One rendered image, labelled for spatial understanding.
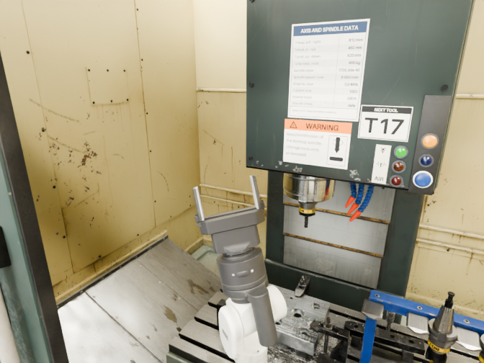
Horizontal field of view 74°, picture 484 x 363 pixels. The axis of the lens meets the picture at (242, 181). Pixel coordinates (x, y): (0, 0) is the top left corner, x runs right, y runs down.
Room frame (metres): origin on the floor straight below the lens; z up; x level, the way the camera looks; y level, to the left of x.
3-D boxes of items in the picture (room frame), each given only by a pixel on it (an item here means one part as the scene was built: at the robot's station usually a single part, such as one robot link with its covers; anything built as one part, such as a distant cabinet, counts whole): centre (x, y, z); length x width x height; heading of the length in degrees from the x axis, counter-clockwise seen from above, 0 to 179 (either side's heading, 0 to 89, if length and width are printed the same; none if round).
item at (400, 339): (0.90, -0.50, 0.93); 0.26 x 0.05 x 0.06; 67
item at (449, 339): (0.65, -0.51, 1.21); 0.06 x 0.06 x 0.03
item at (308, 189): (0.95, -0.21, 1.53); 0.16 x 0.16 x 0.12
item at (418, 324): (0.67, -0.46, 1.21); 0.07 x 0.05 x 0.01; 152
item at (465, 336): (0.62, -0.55, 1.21); 0.07 x 0.05 x 0.01; 152
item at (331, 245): (1.34, -0.42, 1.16); 0.48 x 0.05 x 0.51; 62
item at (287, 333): (1.00, -0.16, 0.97); 0.29 x 0.23 x 0.05; 62
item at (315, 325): (0.88, -0.30, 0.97); 0.13 x 0.03 x 0.15; 62
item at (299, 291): (1.12, -0.25, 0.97); 0.13 x 0.03 x 0.15; 152
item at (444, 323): (0.65, -0.51, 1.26); 0.04 x 0.04 x 0.07
